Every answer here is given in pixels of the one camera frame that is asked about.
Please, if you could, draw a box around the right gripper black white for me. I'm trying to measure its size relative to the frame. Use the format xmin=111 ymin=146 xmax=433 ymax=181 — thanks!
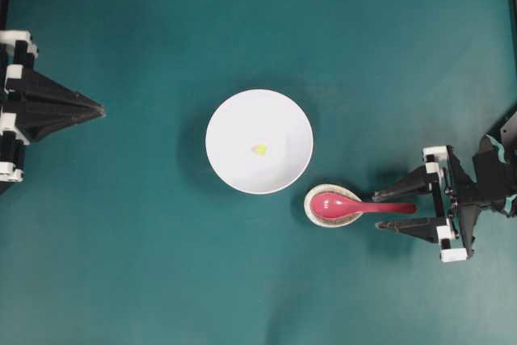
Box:
xmin=372 ymin=145 xmax=481 ymax=263

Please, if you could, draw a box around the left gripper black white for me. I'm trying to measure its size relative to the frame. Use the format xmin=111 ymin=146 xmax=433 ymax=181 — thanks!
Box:
xmin=1 ymin=30 xmax=105 ymax=181

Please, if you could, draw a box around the yellow hexagonal prism block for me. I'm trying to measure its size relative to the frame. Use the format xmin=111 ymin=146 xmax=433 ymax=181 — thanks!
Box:
xmin=252 ymin=144 xmax=267 ymax=156

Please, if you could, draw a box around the speckled beige spoon rest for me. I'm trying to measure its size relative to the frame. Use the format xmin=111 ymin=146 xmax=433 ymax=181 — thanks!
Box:
xmin=304 ymin=184 xmax=363 ymax=228

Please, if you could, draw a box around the white round bowl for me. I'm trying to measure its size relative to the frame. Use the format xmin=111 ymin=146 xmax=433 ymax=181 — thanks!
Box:
xmin=205 ymin=89 xmax=314 ymax=195

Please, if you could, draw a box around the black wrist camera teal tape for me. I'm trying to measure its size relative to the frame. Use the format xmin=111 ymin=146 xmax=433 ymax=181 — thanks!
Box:
xmin=473 ymin=134 xmax=516 ymax=218

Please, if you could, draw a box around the black frame post right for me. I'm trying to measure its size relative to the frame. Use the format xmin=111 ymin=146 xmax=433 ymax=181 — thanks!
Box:
xmin=502 ymin=0 xmax=516 ymax=121

